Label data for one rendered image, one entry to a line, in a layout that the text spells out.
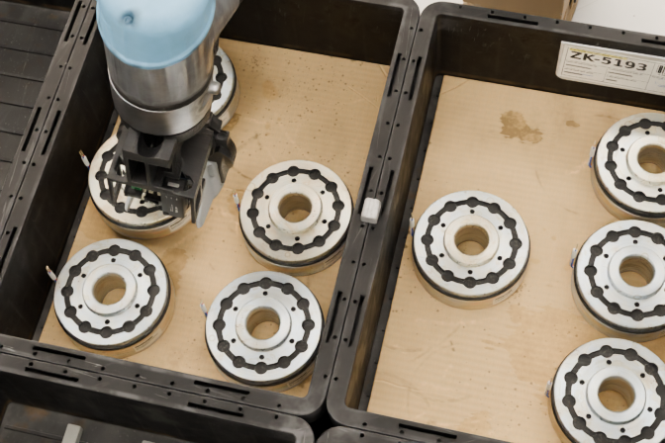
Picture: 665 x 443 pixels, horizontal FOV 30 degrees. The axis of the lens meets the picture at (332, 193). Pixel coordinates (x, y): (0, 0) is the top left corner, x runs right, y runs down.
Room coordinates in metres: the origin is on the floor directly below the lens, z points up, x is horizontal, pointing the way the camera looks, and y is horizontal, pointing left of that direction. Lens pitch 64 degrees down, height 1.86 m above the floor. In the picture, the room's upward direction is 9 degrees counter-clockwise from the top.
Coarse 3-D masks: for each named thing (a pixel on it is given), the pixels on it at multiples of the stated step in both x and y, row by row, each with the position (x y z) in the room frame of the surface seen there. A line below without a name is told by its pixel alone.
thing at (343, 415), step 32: (416, 32) 0.61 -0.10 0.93; (544, 32) 0.59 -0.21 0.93; (576, 32) 0.58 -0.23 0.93; (608, 32) 0.58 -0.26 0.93; (640, 32) 0.57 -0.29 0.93; (416, 64) 0.57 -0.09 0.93; (416, 96) 0.54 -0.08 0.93; (384, 192) 0.45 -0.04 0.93; (384, 224) 0.43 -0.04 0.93; (352, 320) 0.35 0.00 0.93; (352, 352) 0.32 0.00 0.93; (352, 416) 0.27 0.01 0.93; (384, 416) 0.27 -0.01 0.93
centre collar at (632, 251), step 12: (624, 252) 0.39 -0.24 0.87; (636, 252) 0.39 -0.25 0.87; (648, 252) 0.39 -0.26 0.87; (612, 264) 0.39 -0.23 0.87; (660, 264) 0.38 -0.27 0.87; (612, 276) 0.37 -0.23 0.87; (660, 276) 0.37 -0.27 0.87; (624, 288) 0.36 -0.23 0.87; (636, 288) 0.36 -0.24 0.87; (648, 288) 0.36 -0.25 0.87; (660, 288) 0.36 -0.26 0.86
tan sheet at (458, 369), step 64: (448, 128) 0.56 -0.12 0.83; (512, 128) 0.55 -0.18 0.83; (576, 128) 0.54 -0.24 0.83; (448, 192) 0.49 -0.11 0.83; (512, 192) 0.48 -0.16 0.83; (576, 192) 0.47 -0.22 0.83; (576, 256) 0.41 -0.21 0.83; (448, 320) 0.37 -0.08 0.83; (512, 320) 0.36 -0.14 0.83; (576, 320) 0.35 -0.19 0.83; (384, 384) 0.32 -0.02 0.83; (448, 384) 0.31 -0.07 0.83; (512, 384) 0.31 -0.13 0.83
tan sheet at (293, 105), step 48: (240, 48) 0.68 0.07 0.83; (240, 96) 0.63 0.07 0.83; (288, 96) 0.62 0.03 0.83; (336, 96) 0.61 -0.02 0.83; (240, 144) 0.58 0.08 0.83; (288, 144) 0.57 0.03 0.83; (336, 144) 0.56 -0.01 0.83; (240, 192) 0.53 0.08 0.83; (96, 240) 0.50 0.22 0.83; (144, 240) 0.49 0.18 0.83; (192, 240) 0.48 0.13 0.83; (240, 240) 0.48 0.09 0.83; (192, 288) 0.44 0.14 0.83; (48, 336) 0.41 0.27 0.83; (192, 336) 0.39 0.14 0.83
